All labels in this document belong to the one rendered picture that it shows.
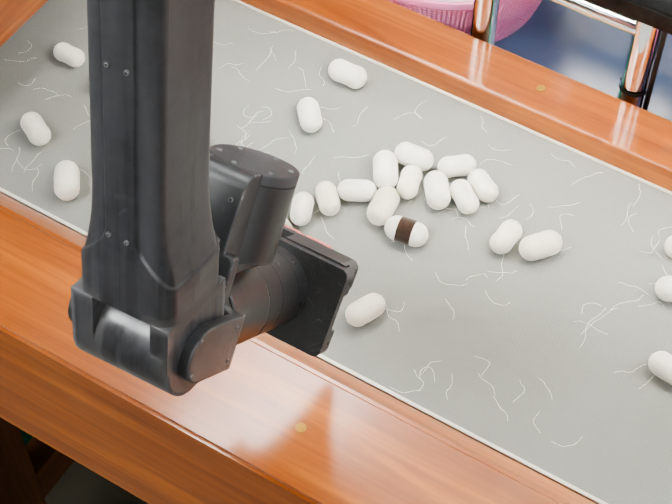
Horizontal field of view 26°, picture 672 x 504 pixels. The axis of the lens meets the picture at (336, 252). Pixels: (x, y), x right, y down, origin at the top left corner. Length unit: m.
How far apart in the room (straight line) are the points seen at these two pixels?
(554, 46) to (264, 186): 0.66
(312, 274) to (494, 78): 0.40
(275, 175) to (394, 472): 0.30
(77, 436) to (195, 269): 0.48
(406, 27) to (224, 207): 0.53
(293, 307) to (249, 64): 0.44
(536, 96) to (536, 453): 0.34
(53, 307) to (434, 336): 0.30
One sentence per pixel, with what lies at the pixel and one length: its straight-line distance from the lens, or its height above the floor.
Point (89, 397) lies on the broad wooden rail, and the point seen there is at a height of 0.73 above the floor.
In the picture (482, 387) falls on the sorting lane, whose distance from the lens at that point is 1.15.
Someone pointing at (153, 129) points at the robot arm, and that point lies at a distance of 0.72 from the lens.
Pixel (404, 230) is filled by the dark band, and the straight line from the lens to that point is 1.21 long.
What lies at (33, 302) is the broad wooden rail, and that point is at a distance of 1.18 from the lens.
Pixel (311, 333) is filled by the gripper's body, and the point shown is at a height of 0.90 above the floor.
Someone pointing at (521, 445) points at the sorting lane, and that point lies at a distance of 1.13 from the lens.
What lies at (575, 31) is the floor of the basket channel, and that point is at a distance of 1.49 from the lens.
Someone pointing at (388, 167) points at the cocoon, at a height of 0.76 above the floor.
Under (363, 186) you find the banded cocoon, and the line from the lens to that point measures 1.24.
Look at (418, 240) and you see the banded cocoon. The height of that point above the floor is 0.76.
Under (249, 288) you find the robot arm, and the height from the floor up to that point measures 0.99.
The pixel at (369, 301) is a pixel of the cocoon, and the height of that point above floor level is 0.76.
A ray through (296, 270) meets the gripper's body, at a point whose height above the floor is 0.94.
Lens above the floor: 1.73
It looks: 54 degrees down
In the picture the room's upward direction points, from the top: straight up
